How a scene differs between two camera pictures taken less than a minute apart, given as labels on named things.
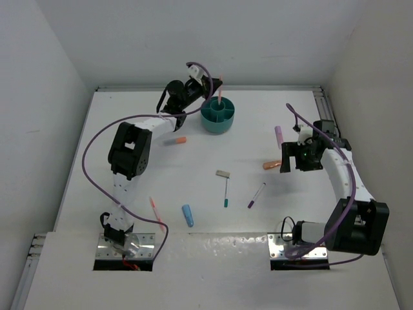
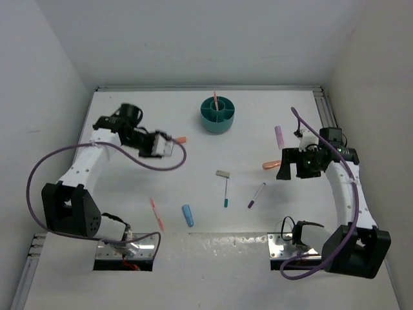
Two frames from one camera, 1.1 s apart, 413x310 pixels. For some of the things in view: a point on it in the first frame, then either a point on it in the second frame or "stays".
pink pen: [162, 227] stays
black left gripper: [204, 86] → [147, 154]
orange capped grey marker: [175, 141] stays
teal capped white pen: [226, 201] stays
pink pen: [220, 91] → [215, 100]
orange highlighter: [270, 165] stays
